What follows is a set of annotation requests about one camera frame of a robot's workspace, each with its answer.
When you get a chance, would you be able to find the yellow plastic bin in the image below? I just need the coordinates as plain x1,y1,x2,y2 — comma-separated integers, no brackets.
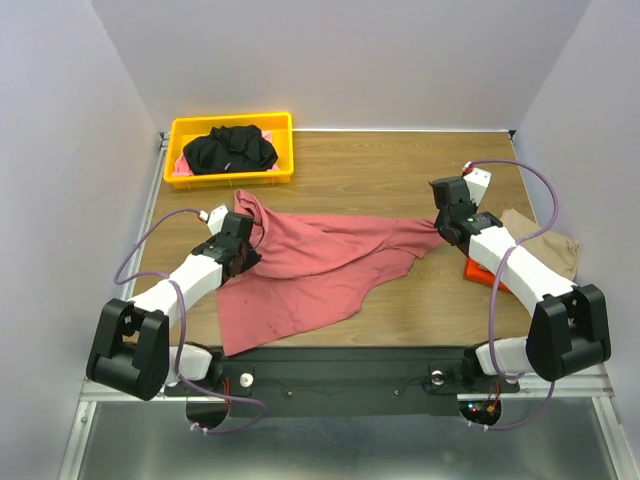
163,112,294,189

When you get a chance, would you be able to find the folded orange t shirt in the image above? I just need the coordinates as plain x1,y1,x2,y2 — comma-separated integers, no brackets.
463,258,495,287

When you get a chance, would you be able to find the folded beige t shirt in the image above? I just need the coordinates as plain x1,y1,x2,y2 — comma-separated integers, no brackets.
500,209,581,280

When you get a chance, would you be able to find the light pink t shirt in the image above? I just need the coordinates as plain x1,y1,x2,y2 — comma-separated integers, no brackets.
172,130,281,177

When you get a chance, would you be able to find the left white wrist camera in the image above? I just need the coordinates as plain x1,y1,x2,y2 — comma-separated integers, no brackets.
198,204,229,236

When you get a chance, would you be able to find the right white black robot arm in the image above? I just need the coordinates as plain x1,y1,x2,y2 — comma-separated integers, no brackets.
431,169,611,390

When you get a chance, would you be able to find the pink red t shirt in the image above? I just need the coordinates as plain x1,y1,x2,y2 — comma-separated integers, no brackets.
216,190,442,356

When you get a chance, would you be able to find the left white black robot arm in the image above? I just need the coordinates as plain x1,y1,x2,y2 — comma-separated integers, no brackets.
86,206,261,400

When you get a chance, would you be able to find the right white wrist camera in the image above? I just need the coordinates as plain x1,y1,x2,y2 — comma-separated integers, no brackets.
462,162,492,207

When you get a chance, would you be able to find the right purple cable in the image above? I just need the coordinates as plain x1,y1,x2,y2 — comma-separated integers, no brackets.
467,158,559,432

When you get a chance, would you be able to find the black t shirt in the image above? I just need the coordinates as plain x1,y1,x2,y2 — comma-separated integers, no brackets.
182,124,279,176

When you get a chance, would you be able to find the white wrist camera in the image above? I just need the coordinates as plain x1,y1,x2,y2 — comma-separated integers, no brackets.
462,162,492,207
198,204,229,236

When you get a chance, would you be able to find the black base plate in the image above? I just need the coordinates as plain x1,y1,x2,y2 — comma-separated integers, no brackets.
107,344,521,419

